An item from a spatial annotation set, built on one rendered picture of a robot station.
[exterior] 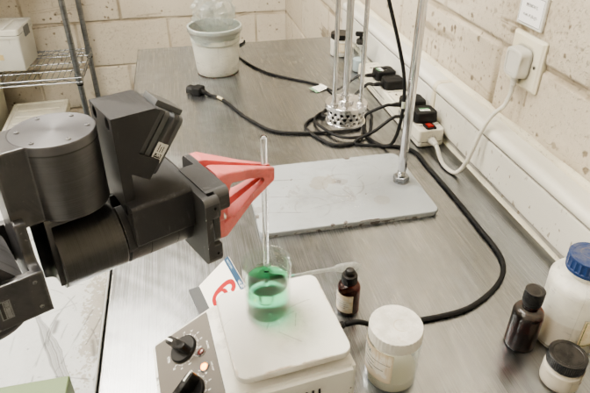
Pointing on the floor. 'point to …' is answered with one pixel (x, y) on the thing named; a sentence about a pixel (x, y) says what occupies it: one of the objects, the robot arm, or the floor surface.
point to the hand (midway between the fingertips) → (264, 174)
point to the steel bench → (431, 272)
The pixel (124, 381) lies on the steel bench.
